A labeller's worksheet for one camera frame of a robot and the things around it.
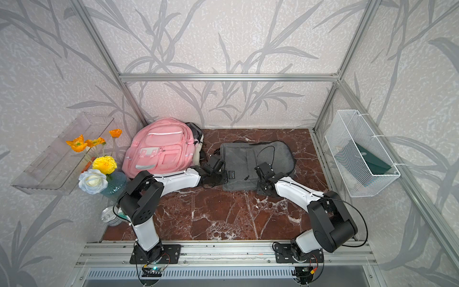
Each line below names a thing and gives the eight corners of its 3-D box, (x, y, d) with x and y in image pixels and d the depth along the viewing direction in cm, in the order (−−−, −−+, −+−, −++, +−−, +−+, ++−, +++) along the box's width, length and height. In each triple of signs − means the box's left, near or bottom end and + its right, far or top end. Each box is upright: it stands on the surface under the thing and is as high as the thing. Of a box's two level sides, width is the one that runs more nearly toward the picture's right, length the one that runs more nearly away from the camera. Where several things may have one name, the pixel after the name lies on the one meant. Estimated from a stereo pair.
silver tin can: (104, 216, 84) (96, 212, 80) (115, 208, 86) (108, 204, 82) (112, 230, 80) (104, 227, 76) (123, 221, 83) (117, 217, 78)
